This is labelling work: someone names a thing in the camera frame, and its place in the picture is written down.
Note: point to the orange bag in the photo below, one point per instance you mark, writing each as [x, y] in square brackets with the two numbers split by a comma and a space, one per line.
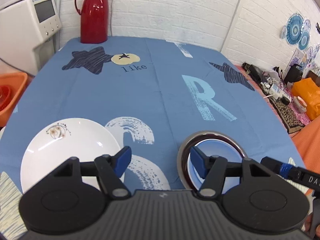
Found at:
[310, 93]

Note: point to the white water dispenser appliance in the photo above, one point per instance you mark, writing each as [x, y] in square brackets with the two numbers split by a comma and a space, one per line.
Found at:
[27, 30]

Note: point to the orange plastic basin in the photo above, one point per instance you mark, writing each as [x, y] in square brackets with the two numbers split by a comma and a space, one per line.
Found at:
[13, 86]

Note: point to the blue patterned tablecloth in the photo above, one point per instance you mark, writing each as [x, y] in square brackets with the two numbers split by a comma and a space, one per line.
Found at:
[151, 95]

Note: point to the stainless steel bowl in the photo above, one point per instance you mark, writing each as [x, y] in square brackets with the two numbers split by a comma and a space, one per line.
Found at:
[192, 140]

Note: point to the blue translucent plastic bowl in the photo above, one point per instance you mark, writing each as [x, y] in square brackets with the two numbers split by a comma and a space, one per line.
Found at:
[215, 147]

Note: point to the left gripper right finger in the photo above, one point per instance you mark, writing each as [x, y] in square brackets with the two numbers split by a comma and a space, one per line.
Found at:
[205, 164]

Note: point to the blue paper fan decorations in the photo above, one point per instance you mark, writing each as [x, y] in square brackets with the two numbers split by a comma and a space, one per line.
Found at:
[297, 31]

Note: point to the floral white plate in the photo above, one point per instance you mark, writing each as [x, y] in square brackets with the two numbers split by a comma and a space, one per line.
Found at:
[72, 137]

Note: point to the red thermos jug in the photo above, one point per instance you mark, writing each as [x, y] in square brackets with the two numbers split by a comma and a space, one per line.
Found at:
[93, 21]

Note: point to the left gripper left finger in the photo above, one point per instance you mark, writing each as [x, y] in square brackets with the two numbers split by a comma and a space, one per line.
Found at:
[120, 161]

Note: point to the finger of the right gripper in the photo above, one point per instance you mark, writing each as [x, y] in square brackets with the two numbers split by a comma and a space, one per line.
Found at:
[282, 169]

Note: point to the person right hand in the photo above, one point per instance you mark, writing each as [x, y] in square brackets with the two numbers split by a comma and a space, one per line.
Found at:
[307, 223]

